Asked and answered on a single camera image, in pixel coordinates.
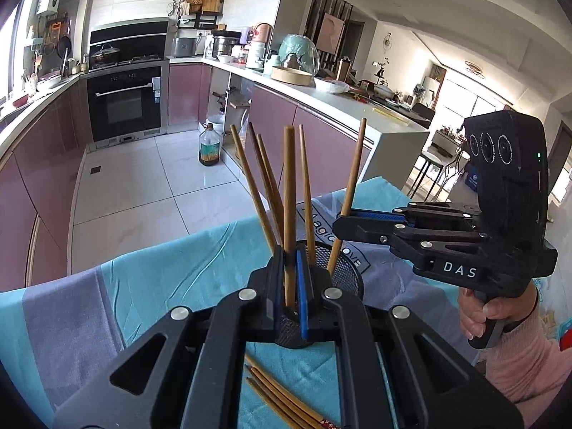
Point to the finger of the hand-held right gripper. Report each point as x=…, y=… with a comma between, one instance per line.
x=362, y=231
x=380, y=217

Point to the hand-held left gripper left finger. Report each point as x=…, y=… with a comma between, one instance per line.
x=277, y=295

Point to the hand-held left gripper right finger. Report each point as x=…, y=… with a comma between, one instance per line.
x=304, y=304

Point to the black mesh holder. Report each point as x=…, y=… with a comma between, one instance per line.
x=348, y=272

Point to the long brown wooden chopstick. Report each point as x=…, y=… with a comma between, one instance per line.
x=267, y=161
x=250, y=183
x=289, y=196
x=353, y=174
x=260, y=161
x=306, y=187

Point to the pile of patterned chopsticks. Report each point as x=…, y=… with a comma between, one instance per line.
x=279, y=404

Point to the person's right hand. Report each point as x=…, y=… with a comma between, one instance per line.
x=469, y=313

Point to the white dining chair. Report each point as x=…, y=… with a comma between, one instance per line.
x=440, y=143

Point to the blue grey tablecloth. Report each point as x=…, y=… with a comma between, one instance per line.
x=178, y=268

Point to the yellow flat strip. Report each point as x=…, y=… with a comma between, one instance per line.
x=391, y=115

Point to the dark dining table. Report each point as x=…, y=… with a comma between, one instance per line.
x=422, y=115

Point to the white plastic bag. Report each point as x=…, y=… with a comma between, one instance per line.
x=330, y=85

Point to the brown tumbler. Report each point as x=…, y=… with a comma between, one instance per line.
x=343, y=70

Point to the plastic oil bottle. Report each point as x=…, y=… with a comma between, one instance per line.
x=209, y=147

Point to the round wooden box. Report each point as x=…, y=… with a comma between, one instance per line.
x=290, y=77

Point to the white bucket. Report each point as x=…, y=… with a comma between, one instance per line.
x=216, y=121

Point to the white canister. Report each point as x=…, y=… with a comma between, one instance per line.
x=257, y=53

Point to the pink thermos kettle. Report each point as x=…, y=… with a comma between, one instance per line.
x=263, y=33

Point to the narrow pink base cabinet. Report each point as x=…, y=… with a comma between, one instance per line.
x=183, y=96

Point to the steel cooker pot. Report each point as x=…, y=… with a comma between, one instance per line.
x=221, y=47

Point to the black built-in oven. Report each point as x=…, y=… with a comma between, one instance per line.
x=125, y=107

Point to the silver box appliance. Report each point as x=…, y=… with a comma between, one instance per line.
x=184, y=47

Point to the long pink base cabinet run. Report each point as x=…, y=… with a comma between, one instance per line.
x=44, y=165

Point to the gas cooktop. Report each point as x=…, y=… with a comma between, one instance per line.
x=145, y=59

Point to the wooden cutting board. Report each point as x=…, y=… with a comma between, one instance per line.
x=212, y=2

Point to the black range hood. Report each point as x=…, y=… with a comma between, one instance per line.
x=134, y=40

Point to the dark lidded cooking pot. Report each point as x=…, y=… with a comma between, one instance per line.
x=105, y=56

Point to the red bowl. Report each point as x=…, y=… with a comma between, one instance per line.
x=20, y=100

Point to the black hanging frying pan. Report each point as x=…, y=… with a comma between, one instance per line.
x=64, y=47

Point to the orange hanging kitchen tool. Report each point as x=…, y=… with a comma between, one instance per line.
x=56, y=31

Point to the large kitchen window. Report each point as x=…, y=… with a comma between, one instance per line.
x=9, y=62

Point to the sunburst wall clock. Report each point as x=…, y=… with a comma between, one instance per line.
x=388, y=42

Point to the pink wall picture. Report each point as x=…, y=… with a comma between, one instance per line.
x=331, y=31

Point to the black wall rack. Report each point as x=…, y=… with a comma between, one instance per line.
x=205, y=21

